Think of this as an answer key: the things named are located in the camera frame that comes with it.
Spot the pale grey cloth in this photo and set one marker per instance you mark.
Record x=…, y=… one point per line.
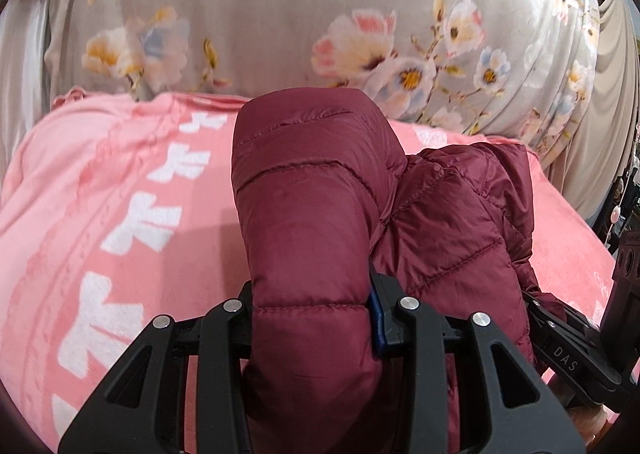
x=22, y=58

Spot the maroon puffer jacket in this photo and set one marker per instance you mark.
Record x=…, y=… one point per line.
x=310, y=214

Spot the person's right hand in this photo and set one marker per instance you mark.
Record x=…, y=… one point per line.
x=587, y=416

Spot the pink blanket with white bows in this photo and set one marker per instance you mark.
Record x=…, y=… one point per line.
x=125, y=214

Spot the cluttered dark shelf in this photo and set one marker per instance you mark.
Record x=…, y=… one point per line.
x=625, y=194

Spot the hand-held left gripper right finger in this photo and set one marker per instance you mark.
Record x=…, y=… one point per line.
x=377, y=329

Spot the grey floral bed sheet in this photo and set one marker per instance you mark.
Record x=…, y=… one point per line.
x=280, y=13

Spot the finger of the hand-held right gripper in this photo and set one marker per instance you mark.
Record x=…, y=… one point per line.
x=542, y=306

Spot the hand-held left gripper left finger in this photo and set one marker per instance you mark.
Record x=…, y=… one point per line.
x=227, y=334

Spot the beige curtain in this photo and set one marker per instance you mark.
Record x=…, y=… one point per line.
x=607, y=83

